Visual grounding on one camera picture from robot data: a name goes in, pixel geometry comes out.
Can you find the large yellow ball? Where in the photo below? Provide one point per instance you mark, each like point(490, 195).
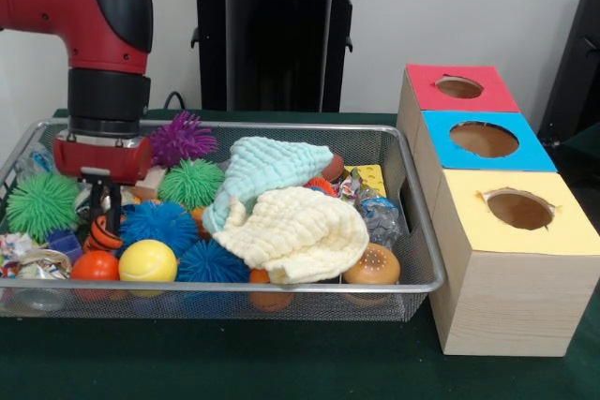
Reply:
point(147, 266)

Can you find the large green spiky ball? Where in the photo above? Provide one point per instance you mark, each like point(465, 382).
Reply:
point(40, 205)

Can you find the cream cloth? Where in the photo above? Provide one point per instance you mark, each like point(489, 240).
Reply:
point(304, 231)

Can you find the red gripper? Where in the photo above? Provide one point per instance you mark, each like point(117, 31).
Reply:
point(103, 161)

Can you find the orange ball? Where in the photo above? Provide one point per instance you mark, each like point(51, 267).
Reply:
point(94, 266)

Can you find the dark green table cloth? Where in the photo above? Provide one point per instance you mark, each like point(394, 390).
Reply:
point(281, 362)
point(583, 152)

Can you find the orange striped plush tiger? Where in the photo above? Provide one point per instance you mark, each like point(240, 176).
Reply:
point(100, 241)

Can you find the mint green cloth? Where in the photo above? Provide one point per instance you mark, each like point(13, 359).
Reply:
point(276, 161)

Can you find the purple spiky ball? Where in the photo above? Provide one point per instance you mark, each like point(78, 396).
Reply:
point(185, 140)

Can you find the wooden box with three holes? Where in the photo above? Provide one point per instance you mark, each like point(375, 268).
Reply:
point(506, 306)

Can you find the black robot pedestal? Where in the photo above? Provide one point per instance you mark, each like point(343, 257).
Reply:
point(276, 67)

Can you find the toy burger bun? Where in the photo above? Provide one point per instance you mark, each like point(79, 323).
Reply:
point(372, 264)

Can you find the black upright panel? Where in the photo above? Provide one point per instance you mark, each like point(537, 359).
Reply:
point(576, 67)

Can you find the silver mesh bin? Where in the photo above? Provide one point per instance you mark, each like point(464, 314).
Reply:
point(328, 306)

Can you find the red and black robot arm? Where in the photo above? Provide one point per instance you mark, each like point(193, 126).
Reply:
point(70, 2)

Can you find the small green spiky ball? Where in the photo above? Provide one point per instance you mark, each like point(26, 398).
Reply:
point(192, 182)

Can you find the blue spiky ball with eyes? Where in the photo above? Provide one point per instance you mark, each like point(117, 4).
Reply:
point(159, 224)

